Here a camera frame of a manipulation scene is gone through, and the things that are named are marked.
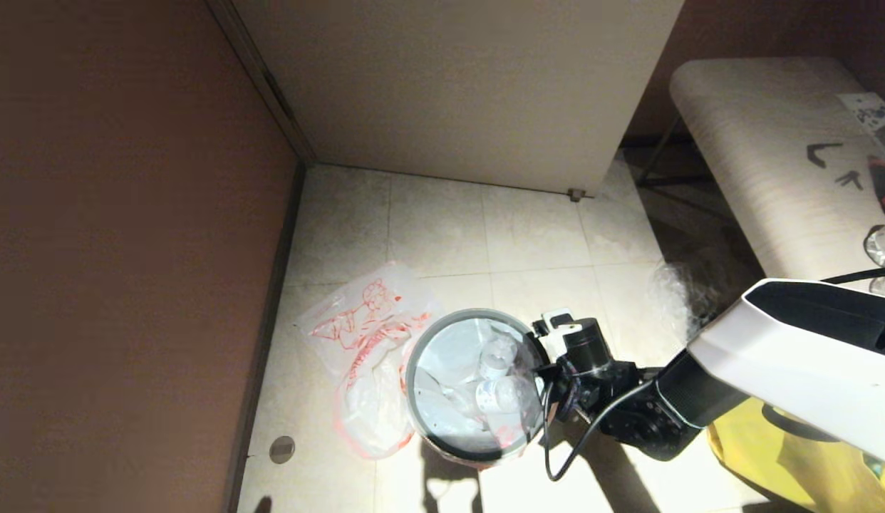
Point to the large beige cabinet box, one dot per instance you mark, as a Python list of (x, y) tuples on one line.
[(449, 85)]

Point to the small door bottom stopper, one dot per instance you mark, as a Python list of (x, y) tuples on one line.
[(576, 194)]

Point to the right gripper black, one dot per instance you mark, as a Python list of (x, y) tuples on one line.
[(592, 388)]

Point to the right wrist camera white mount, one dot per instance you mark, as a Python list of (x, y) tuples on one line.
[(563, 331)]

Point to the dark door frame strip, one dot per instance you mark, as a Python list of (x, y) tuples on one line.
[(271, 92)]

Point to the printed paper sheet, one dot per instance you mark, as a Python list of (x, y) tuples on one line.
[(873, 117)]

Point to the yellow plastic bag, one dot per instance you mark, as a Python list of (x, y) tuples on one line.
[(784, 456)]

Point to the crumpled clear plastic bag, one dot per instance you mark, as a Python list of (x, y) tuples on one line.
[(674, 292)]

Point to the black angle bracket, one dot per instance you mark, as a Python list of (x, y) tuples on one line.
[(813, 153)]

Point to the dark baseboard strip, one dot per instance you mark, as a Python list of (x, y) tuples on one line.
[(271, 320)]

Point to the black metal table leg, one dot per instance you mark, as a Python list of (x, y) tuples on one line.
[(656, 153)]

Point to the small black forked bracket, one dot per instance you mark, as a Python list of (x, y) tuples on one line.
[(850, 179)]

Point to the white wood-grain table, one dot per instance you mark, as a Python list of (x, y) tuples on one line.
[(756, 142)]

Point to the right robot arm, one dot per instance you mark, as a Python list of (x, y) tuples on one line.
[(792, 356)]

